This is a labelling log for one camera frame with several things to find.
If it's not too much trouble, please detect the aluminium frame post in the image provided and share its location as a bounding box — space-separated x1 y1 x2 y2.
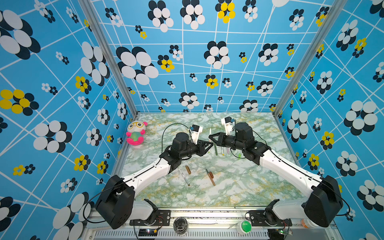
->
273 0 347 120
79 0 138 120

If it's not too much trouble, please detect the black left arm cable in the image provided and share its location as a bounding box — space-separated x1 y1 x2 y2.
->
82 122 193 224

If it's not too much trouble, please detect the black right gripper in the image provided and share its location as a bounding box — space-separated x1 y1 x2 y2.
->
209 132 246 153

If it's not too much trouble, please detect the white pen left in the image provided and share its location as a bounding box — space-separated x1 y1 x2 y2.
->
178 169 190 187

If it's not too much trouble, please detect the white pill bottle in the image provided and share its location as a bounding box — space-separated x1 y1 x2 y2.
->
301 219 319 229

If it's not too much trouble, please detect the pink white plush toy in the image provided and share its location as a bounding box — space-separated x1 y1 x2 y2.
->
126 121 148 146

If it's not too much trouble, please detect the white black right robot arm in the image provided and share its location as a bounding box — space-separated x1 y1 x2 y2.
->
209 123 344 228

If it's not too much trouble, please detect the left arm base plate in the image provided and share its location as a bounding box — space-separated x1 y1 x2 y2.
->
130 210 171 227

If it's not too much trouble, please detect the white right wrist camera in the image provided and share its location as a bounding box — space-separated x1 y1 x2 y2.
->
221 117 236 136

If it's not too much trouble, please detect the aluminium frame post left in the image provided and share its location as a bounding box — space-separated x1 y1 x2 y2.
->
79 0 138 120

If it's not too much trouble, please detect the aluminium frame post right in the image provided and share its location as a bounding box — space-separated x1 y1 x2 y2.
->
273 0 347 120

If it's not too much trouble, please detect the green push button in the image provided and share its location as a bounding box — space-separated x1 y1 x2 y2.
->
236 220 252 235

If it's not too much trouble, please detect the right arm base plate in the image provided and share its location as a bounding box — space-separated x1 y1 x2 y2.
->
245 210 292 227

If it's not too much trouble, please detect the aluminium front rail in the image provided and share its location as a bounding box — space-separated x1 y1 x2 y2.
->
81 207 342 240

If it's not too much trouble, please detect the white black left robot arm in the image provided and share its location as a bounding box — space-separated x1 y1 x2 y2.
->
95 133 214 230

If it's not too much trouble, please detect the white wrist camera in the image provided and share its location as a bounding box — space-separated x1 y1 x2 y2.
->
221 117 236 136
190 125 203 145

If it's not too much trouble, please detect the clear glass jar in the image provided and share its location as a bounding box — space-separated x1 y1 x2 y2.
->
173 217 189 235

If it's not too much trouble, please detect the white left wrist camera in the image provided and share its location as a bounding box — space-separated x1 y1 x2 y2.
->
190 125 203 145

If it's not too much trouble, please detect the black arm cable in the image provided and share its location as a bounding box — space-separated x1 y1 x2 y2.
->
82 122 193 224
229 128 351 217

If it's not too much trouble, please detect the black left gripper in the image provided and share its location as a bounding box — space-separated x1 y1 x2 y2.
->
179 139 213 160

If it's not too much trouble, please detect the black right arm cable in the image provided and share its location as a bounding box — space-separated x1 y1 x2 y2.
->
229 128 351 217

